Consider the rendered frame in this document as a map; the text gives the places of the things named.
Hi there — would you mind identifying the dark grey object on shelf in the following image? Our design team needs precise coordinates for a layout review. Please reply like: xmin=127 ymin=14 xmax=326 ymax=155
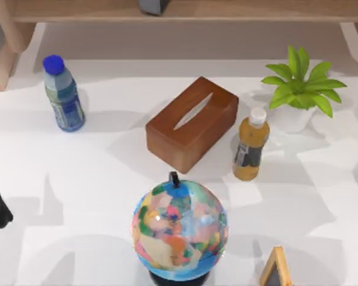
xmin=138 ymin=0 xmax=170 ymax=16

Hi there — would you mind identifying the colourful globe on black stand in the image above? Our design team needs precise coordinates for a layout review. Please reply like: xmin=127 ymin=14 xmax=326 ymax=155
xmin=131 ymin=171 xmax=229 ymax=286

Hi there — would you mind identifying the pale wooden shelf unit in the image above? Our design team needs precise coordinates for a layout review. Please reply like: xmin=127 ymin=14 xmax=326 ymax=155
xmin=0 ymin=0 xmax=358 ymax=92

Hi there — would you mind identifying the green plant in white pot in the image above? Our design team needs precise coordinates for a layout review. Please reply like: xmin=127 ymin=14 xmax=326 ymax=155
xmin=260 ymin=45 xmax=348 ymax=133

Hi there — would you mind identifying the wooden framed blackboard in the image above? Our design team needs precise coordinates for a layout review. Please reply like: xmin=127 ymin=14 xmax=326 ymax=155
xmin=258 ymin=245 xmax=293 ymax=286

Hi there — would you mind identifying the brown wooden tissue box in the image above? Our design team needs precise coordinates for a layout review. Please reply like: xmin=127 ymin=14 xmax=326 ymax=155
xmin=145 ymin=76 xmax=240 ymax=175

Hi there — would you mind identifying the orange juice bottle white cap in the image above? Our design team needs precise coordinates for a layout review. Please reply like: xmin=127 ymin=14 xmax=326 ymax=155
xmin=232 ymin=107 xmax=270 ymax=182

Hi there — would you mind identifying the blue capped water bottle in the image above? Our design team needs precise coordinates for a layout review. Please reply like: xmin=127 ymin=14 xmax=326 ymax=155
xmin=42 ymin=54 xmax=87 ymax=133

